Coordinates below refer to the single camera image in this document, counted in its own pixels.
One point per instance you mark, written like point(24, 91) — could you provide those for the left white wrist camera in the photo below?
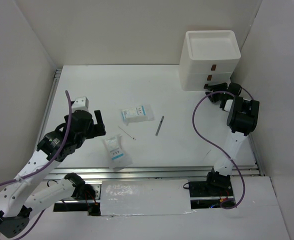
point(80, 104)

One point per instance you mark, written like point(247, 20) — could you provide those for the cotton pad packet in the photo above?
point(137, 114)
point(117, 158)

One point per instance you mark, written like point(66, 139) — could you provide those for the white drawer organizer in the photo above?
point(209, 51)

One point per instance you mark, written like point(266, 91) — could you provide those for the white taped cover plate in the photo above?
point(144, 198)

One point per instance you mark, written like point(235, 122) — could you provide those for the white drawer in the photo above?
point(205, 77)
point(199, 85)

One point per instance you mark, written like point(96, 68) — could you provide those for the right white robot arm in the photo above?
point(242, 120)

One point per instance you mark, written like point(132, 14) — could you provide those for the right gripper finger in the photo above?
point(214, 98)
point(216, 87)

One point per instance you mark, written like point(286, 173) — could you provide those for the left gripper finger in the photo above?
point(95, 130)
point(98, 117)

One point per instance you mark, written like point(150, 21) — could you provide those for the houndstooth eyeliner pen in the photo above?
point(160, 125)

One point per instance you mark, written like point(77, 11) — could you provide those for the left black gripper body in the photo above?
point(80, 141)

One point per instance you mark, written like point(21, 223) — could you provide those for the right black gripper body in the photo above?
point(225, 96)

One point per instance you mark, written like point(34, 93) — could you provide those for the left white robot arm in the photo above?
point(19, 202)

